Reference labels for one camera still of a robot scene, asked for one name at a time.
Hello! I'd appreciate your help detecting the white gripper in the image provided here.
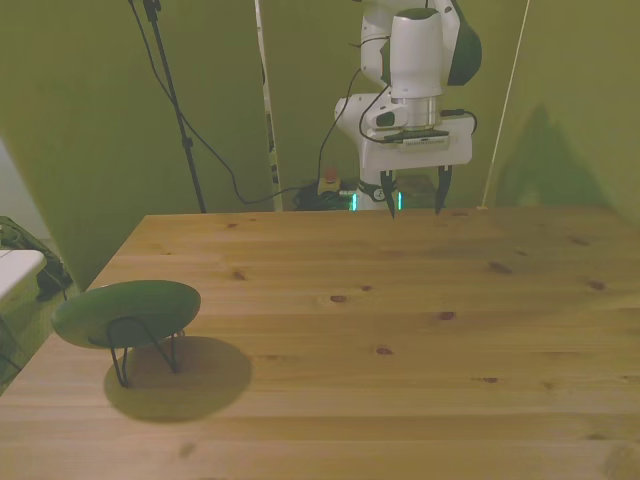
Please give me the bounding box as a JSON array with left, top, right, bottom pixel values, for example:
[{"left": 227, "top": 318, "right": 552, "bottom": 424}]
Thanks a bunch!
[{"left": 360, "top": 113, "right": 474, "bottom": 220}]

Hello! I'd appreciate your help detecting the dark robot base platform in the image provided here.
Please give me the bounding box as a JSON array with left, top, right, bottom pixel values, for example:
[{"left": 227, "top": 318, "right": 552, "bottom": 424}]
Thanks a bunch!
[{"left": 394, "top": 174, "right": 446, "bottom": 210}]

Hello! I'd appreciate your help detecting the green round plate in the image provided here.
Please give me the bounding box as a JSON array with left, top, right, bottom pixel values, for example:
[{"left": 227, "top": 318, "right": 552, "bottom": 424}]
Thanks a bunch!
[{"left": 51, "top": 280, "right": 202, "bottom": 351}]

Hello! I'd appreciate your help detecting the white vertical pole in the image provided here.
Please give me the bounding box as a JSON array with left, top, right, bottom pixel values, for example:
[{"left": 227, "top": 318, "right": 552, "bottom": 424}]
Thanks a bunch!
[{"left": 253, "top": 0, "right": 284, "bottom": 212}]

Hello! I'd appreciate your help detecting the black tripod stand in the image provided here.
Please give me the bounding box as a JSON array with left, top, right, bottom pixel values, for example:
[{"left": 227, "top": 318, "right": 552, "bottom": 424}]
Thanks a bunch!
[{"left": 127, "top": 0, "right": 208, "bottom": 215}]

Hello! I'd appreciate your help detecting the white side table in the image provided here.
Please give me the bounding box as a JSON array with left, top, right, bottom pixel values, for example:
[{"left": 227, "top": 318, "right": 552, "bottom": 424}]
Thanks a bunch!
[{"left": 0, "top": 249, "right": 47, "bottom": 302}]

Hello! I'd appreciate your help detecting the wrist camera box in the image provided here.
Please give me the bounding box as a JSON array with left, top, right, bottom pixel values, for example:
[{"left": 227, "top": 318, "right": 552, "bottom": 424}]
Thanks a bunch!
[{"left": 383, "top": 128, "right": 451, "bottom": 149}]

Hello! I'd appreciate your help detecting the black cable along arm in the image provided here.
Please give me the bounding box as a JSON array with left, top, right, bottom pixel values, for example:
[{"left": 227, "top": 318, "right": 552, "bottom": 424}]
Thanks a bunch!
[{"left": 317, "top": 34, "right": 392, "bottom": 192}]

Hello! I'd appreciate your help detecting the white slanted cord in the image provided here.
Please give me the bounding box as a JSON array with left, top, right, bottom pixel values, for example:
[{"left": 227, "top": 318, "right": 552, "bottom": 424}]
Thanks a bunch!
[{"left": 477, "top": 0, "right": 532, "bottom": 211}]

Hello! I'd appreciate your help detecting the black wire plate rack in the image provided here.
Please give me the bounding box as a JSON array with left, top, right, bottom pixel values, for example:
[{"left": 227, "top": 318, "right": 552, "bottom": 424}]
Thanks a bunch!
[{"left": 107, "top": 314, "right": 188, "bottom": 389}]

